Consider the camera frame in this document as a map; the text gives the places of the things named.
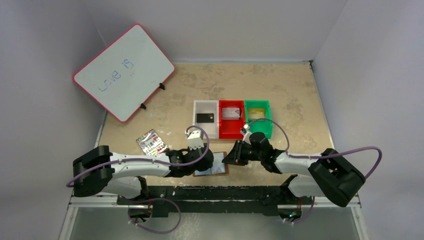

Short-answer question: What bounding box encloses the red plastic bin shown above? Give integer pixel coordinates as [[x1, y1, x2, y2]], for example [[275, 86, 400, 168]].
[[218, 100, 246, 139]]

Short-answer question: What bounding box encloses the pack of coloured markers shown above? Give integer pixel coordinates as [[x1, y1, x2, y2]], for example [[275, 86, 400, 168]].
[[135, 129, 169, 156]]

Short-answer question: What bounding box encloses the brown leather card holder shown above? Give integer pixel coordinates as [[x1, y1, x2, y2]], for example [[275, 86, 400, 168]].
[[193, 151, 229, 177]]

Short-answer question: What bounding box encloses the green plastic bin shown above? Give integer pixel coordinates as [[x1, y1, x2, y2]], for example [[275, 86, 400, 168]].
[[244, 100, 273, 139]]

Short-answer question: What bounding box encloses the white plastic bin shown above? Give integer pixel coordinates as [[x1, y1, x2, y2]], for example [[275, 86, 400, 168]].
[[192, 100, 220, 139]]

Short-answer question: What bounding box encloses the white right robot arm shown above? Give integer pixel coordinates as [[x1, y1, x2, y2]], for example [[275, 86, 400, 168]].
[[223, 132, 366, 207]]

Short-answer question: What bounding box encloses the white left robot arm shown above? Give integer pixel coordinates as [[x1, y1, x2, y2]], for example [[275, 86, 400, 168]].
[[67, 145, 214, 199]]

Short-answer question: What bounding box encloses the gold credit card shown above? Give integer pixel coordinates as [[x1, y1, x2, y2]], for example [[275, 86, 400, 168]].
[[247, 108, 265, 121]]

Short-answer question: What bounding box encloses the black credit card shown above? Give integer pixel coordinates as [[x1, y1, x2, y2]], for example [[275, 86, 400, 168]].
[[195, 113, 215, 123]]

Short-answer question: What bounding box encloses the silver credit card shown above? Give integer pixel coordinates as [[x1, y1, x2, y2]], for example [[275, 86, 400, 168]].
[[221, 107, 241, 120]]

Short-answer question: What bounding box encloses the pink framed whiteboard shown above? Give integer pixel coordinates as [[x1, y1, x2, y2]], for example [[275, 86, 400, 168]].
[[73, 23, 175, 123]]

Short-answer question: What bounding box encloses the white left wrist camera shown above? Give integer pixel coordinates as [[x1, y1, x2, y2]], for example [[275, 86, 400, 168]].
[[185, 129, 205, 151]]

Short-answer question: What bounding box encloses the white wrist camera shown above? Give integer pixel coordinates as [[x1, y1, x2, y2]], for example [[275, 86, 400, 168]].
[[240, 124, 252, 145], [185, 129, 205, 151]]

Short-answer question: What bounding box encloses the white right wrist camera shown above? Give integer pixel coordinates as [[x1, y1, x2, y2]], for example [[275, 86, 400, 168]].
[[240, 124, 252, 145]]

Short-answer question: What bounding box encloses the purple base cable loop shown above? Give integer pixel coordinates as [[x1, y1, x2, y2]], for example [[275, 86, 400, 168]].
[[127, 198, 183, 235]]

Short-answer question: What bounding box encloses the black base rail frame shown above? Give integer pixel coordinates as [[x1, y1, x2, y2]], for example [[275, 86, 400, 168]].
[[67, 175, 362, 218]]

